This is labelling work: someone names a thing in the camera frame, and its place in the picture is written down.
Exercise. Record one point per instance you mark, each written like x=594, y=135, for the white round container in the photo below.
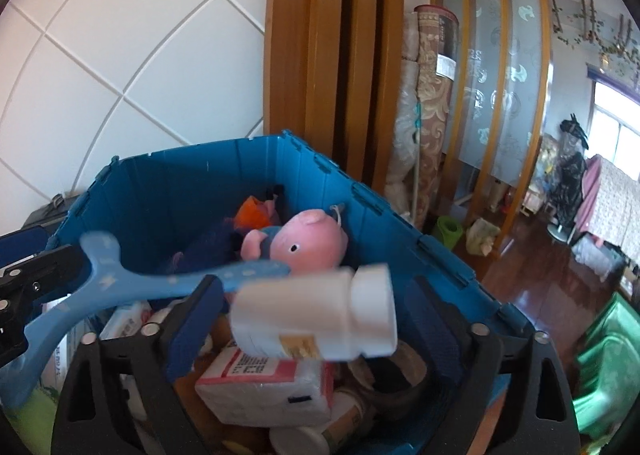
x=297, y=442

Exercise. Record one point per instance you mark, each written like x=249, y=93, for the wooden headboard frame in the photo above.
x=330, y=60

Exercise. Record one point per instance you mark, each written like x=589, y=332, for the beige rolled carpet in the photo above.
x=402, y=135

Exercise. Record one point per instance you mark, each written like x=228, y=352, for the brown rolled carpet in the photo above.
x=435, y=110

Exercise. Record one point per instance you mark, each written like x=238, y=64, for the white padded headboard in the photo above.
x=125, y=35

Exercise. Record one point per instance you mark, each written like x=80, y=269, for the white pill bottle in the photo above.
x=310, y=310

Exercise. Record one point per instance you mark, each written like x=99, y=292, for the pig plush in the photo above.
x=310, y=240
x=255, y=212

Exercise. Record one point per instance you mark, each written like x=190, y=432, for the frosted glass wooden partition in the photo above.
x=500, y=85

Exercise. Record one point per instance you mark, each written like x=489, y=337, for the hanging vine plants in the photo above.
x=590, y=30

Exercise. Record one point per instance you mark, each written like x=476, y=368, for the pink tissue pack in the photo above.
x=260, y=395

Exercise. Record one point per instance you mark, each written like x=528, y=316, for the white printed package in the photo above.
x=62, y=350

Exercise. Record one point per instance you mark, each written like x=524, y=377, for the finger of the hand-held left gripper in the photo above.
x=50, y=270
x=25, y=245

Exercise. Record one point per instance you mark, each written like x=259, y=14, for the blue plastic crate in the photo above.
x=175, y=195

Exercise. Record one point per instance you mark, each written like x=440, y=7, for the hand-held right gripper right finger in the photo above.
x=430, y=320

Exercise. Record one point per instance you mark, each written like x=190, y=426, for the paper cup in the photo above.
x=347, y=422

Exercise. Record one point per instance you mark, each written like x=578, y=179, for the blue plastic hanger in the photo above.
x=125, y=280

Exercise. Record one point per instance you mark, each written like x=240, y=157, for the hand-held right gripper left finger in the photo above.
x=192, y=330

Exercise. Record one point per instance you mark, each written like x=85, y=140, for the black hanging garment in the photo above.
x=570, y=175

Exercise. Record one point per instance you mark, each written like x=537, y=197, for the green rolled mat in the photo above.
x=447, y=232

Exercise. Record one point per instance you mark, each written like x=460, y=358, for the black gift case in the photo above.
x=50, y=212

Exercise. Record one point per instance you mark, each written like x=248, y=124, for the window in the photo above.
x=617, y=120

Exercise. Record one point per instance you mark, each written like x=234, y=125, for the pale bag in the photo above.
x=482, y=237

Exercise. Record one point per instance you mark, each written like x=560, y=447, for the floral cloth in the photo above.
x=610, y=205

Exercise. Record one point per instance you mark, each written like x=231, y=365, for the green plastic chair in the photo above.
x=610, y=370

